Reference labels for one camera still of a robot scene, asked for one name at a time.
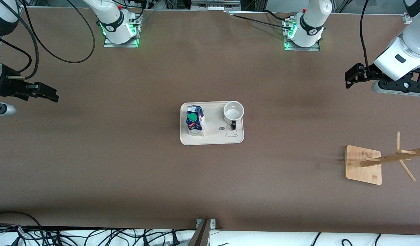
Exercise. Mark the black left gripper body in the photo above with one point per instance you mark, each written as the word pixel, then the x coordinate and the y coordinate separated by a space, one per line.
pixel 369 72

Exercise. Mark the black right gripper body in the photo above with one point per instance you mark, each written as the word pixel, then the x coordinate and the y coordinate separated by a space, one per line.
pixel 8 86

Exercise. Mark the blue white milk carton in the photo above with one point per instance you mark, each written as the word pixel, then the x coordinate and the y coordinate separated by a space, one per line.
pixel 196 128

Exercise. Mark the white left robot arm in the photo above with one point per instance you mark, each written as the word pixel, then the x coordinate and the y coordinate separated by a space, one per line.
pixel 387 66

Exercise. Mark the cream rabbit print tray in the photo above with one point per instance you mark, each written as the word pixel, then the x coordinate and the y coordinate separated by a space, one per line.
pixel 213 136

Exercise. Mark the wooden mug tree stand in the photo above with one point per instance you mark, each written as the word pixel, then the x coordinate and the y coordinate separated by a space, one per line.
pixel 362 171

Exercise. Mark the brown table mat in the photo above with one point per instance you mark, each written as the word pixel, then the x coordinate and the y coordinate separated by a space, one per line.
pixel 210 188

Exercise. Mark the black power plug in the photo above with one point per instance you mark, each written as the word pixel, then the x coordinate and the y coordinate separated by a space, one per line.
pixel 176 241

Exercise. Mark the aluminium profile bar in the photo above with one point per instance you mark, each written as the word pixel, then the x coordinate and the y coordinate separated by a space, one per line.
pixel 203 235

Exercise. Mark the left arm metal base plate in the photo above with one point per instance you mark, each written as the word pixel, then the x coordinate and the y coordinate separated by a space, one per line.
pixel 312 49

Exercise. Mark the metal corner bracket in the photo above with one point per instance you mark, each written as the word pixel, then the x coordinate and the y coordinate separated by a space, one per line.
pixel 408 17

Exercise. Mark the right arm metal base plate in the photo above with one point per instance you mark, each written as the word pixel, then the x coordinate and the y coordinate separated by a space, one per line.
pixel 128 44

